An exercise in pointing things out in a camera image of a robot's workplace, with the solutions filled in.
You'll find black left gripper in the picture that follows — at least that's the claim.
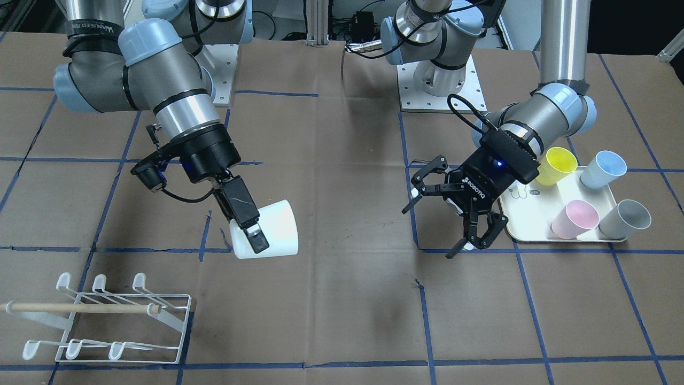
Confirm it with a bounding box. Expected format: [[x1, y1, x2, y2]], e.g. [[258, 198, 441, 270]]
[[401, 151, 516, 259]]

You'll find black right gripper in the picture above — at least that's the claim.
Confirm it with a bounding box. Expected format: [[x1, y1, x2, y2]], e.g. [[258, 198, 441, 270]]
[[179, 124, 270, 254]]

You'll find white plastic cup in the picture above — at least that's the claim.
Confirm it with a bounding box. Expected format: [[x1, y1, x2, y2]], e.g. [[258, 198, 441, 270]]
[[229, 200, 299, 259]]

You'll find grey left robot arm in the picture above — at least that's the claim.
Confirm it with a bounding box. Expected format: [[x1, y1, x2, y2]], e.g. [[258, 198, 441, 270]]
[[382, 1, 596, 259]]

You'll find yellow plastic cup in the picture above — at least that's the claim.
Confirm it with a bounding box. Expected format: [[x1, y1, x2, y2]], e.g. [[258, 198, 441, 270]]
[[535, 147, 578, 186]]

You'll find pink plastic cup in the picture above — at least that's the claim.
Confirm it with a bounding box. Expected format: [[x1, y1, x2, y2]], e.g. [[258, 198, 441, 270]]
[[550, 199, 600, 240]]

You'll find grey plastic cup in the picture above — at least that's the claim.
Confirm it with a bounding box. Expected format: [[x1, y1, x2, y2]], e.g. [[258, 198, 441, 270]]
[[598, 199, 652, 240]]

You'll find cream serving tray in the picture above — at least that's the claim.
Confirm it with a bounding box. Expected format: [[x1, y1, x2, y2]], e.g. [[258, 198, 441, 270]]
[[499, 166, 617, 243]]

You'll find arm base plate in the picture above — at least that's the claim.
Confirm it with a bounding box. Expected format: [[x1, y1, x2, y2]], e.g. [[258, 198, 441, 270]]
[[203, 44, 239, 107], [397, 56, 488, 113]]

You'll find white wire cup rack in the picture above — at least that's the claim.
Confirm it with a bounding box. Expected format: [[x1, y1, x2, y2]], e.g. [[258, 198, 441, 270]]
[[2, 272, 193, 365]]

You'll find aluminium frame post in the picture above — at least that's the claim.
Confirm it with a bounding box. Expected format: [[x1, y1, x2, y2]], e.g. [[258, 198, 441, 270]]
[[305, 0, 330, 47]]

